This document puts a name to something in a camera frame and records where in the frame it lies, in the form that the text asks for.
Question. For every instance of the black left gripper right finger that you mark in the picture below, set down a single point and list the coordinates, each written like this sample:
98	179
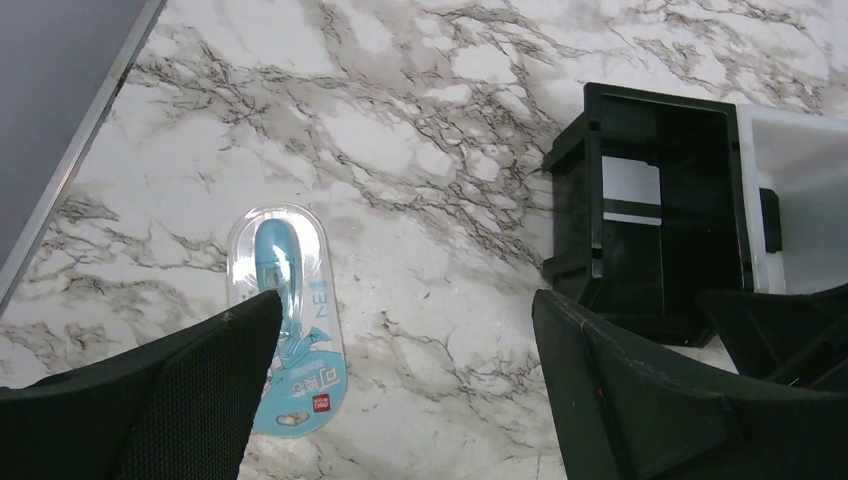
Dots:
625	407

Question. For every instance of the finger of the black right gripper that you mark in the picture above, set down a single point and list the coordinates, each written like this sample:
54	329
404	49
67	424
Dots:
795	340

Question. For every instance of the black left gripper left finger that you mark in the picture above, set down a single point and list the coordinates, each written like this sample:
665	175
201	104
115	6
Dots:
180	407

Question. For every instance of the white middle tray box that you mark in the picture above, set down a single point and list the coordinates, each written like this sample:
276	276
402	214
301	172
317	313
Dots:
794	168

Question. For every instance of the blue correction tape blister pack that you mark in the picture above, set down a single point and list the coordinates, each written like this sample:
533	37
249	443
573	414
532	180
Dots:
282	247

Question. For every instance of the black left tray box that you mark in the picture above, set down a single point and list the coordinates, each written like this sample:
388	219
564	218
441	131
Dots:
648	211

